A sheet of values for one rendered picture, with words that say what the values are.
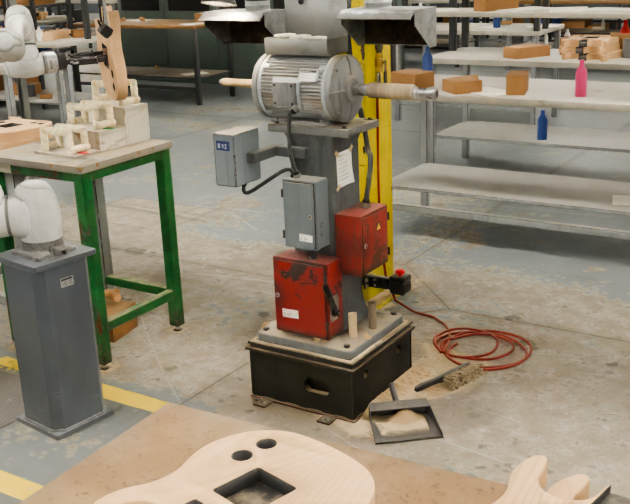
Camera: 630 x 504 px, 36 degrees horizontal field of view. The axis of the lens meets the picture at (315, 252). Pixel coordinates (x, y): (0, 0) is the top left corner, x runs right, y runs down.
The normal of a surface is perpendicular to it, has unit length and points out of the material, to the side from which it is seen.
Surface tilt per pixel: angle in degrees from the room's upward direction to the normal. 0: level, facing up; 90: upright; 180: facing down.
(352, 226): 90
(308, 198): 90
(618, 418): 0
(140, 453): 0
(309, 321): 90
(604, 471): 0
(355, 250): 90
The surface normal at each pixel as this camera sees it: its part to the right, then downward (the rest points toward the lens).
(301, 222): -0.54, 0.28
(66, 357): 0.76, 0.17
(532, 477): -0.04, -0.95
